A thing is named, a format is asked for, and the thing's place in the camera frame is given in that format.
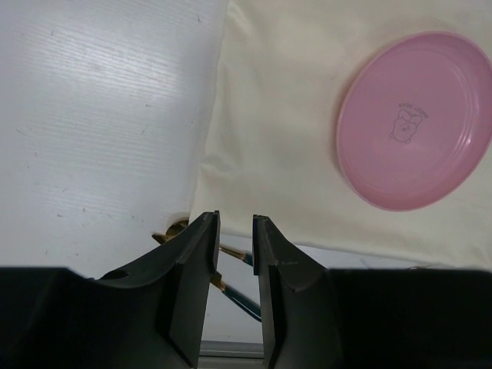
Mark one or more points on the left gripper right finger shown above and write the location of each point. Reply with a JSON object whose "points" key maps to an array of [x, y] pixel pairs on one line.
{"points": [[295, 310]]}

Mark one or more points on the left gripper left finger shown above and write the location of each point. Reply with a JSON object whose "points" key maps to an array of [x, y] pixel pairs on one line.
{"points": [[158, 301]]}

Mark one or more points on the cream cloth placemat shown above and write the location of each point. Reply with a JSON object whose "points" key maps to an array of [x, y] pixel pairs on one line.
{"points": [[283, 72]]}

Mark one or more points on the pink plate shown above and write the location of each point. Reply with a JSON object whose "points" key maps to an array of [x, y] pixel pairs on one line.
{"points": [[416, 121]]}

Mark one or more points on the gold knife green handle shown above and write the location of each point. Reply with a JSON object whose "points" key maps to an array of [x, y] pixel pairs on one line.
{"points": [[240, 300]]}

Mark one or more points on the gold spoon green handle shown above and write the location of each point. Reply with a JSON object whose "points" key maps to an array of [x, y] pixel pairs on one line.
{"points": [[177, 227]]}

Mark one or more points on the front aluminium rail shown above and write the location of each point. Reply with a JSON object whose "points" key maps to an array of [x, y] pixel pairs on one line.
{"points": [[237, 350]]}

